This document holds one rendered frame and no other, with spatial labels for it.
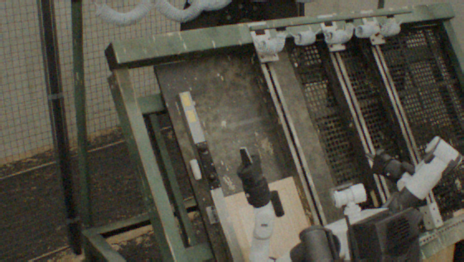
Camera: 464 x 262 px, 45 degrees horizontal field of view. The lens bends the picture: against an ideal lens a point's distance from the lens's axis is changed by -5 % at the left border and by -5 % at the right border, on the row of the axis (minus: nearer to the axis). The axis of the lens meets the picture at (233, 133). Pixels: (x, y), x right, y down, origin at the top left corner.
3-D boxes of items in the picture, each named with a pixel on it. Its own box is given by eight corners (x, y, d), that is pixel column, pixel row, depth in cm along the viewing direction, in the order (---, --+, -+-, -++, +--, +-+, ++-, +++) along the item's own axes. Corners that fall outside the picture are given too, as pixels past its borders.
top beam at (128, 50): (109, 73, 232) (117, 64, 223) (103, 50, 233) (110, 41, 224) (444, 23, 347) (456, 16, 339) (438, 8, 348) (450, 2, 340)
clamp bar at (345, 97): (385, 249, 273) (420, 244, 253) (305, 25, 289) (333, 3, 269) (398, 243, 279) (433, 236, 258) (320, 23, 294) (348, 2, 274)
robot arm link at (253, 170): (228, 174, 196) (238, 203, 200) (253, 172, 191) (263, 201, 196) (240, 155, 206) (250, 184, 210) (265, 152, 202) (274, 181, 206)
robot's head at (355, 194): (369, 207, 207) (363, 183, 207) (342, 215, 207) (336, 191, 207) (364, 206, 213) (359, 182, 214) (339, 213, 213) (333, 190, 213)
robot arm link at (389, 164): (380, 169, 256) (400, 181, 248) (366, 176, 251) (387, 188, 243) (386, 145, 250) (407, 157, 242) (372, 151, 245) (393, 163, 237)
